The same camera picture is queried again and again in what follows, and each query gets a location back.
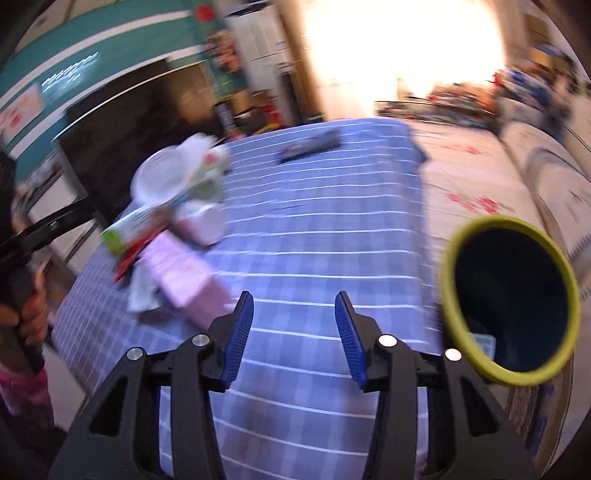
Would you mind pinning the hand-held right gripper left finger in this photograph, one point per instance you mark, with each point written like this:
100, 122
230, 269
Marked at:
240, 341

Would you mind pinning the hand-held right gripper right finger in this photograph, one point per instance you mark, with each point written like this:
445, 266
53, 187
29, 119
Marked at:
351, 341

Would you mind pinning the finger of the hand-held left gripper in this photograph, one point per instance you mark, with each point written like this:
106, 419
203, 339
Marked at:
41, 230

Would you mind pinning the red snack wrapper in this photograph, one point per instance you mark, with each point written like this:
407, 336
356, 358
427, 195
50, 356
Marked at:
124, 265

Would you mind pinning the white plastic bowl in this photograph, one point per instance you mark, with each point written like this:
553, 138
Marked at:
159, 177

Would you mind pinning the yellow-rimmed black trash bin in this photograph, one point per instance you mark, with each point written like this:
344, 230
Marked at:
508, 286

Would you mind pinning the person's left hand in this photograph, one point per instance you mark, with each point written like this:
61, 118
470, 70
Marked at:
34, 318

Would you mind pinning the pink box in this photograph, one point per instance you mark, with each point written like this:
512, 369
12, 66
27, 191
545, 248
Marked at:
184, 281

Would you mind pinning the white and green bottle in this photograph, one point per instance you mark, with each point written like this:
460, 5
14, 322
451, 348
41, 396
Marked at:
129, 230

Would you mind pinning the blue checked tablecloth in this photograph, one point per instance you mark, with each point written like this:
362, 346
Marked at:
314, 240

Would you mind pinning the black television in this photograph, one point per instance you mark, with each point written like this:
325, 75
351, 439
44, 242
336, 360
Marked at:
138, 124

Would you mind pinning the floral bed sheet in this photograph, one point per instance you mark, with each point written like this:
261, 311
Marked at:
466, 184

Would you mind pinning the dark remote control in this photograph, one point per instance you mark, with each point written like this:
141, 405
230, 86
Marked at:
309, 145

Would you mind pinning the beige embroidered curtain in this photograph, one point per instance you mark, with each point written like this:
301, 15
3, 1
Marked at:
323, 87

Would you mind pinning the beige sofa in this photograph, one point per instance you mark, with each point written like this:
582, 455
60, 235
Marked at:
554, 184

